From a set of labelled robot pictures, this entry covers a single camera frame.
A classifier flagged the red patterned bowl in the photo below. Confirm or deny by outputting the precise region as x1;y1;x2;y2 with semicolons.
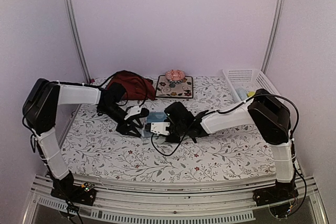
165;69;185;83

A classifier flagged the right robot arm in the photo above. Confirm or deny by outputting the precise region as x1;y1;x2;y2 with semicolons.
160;89;295;201

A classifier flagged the left aluminium post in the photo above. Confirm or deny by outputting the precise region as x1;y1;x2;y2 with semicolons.
64;0;91;83

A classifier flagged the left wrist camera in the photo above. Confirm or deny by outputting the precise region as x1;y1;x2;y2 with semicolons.
124;106;142;120

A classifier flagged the aluminium front rail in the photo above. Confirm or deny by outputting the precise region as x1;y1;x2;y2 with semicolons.
23;175;330;223

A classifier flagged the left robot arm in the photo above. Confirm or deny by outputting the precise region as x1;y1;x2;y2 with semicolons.
22;78;149;180

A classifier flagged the dark red towel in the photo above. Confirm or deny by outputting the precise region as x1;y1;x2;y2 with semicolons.
106;70;155;100

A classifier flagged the white plastic basket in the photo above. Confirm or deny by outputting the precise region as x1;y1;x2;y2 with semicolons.
222;69;280;103

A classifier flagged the rolled yellow towel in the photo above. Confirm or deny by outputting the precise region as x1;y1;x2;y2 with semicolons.
247;91;256;98

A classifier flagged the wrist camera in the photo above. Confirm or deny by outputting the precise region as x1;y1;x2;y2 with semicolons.
124;106;142;120
144;122;171;136

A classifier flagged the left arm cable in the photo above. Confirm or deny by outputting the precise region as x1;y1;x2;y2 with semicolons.
97;76;149;109

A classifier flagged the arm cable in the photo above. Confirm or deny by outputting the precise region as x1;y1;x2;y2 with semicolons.
151;95;300;156
97;76;149;109

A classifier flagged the floral square trivet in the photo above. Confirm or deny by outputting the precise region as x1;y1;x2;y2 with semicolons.
155;75;194;99

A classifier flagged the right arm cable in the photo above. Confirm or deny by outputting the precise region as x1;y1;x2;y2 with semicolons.
151;95;300;156

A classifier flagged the aluminium post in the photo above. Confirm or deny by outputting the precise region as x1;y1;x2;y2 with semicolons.
64;0;91;83
261;0;285;74

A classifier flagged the blue cartoon towel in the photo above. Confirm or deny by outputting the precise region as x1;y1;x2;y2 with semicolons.
142;112;166;138

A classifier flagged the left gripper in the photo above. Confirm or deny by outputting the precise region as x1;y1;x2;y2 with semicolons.
100;102;143;137

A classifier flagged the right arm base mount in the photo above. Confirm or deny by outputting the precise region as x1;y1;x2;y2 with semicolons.
253;179;299;206

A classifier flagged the rolled light blue towel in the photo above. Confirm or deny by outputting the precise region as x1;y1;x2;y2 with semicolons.
235;87;248;100

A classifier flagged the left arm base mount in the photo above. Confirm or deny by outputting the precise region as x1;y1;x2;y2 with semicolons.
50;172;97;206

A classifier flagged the right aluminium post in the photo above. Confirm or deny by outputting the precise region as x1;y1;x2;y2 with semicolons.
261;0;285;74

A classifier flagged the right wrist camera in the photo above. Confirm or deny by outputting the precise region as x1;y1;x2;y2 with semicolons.
144;122;171;136

